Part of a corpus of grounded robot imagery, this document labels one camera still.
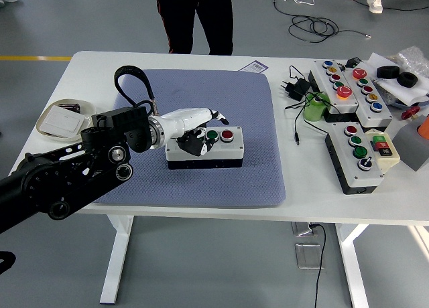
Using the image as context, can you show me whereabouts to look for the thin black floor cable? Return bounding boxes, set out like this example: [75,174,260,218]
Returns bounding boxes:
[381,1,429,11]

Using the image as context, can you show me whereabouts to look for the white table leg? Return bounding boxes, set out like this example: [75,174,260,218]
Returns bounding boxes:
[334,223,371,308]
[99,215,135,305]

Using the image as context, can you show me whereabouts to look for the four-button control box with knob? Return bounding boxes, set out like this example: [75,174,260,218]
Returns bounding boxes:
[324,122,385,196]
[165,126,244,171]

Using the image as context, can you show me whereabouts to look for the orange object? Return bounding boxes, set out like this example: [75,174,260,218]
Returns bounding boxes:
[418,115,429,140]

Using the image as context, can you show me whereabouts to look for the grey box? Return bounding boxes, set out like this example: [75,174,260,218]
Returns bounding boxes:
[391,115,429,172]

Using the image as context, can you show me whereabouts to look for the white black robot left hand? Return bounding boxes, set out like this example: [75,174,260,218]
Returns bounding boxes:
[160,106,231,157]

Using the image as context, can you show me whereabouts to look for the five-button box with red top button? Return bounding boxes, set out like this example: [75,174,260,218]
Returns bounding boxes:
[341,66,393,129]

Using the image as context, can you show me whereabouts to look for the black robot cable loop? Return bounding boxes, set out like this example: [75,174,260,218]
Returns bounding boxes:
[0,250,17,275]

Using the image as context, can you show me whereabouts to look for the red emergency stop button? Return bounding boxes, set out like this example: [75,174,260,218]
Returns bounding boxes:
[402,106,422,121]

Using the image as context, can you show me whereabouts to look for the metal floor socket box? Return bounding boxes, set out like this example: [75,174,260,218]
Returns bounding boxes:
[291,222,318,237]

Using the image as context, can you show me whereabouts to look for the beige shallow dish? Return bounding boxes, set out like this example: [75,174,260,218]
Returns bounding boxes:
[36,98,98,142]

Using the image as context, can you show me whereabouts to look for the purple-edged label card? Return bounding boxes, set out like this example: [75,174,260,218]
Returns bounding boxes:
[239,60,269,73]

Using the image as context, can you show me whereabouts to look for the metal floor socket lid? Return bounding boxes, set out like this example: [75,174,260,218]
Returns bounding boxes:
[294,242,325,271]

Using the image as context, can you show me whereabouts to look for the five-button box with mushroom button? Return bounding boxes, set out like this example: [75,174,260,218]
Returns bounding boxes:
[308,59,360,123]

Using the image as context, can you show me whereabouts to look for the black adapter cord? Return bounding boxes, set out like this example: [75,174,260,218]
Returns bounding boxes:
[284,65,336,145]

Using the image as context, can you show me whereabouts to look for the black power adapter plug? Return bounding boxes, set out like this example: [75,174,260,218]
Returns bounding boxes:
[280,78,312,102]

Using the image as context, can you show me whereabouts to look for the grey-blue textured mat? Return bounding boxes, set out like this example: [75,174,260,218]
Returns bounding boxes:
[97,69,288,208]

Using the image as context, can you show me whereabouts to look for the black foam ring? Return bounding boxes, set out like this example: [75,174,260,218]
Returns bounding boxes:
[397,72,419,88]
[376,66,402,80]

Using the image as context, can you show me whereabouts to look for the beige two-button switch box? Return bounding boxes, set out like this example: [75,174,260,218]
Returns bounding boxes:
[364,129,402,171]

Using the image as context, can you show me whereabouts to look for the black floor power cable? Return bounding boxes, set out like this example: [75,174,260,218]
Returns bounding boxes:
[310,223,328,308]

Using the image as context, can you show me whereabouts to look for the black coiled floor cable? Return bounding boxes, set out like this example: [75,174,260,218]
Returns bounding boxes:
[288,15,372,44]

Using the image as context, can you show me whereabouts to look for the clear bubble wrap bag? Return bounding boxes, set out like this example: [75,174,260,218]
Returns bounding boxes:
[388,46,429,75]

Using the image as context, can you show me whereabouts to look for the white wall switch plate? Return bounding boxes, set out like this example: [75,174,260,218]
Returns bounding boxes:
[43,106,86,135]

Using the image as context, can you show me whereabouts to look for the white foam sheets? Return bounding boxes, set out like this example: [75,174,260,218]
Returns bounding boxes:
[367,52,429,106]

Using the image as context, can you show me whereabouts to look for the green tape roll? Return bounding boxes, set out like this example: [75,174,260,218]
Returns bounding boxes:
[303,91,331,123]

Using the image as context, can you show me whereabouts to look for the person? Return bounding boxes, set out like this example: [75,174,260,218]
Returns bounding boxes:
[345,0,383,14]

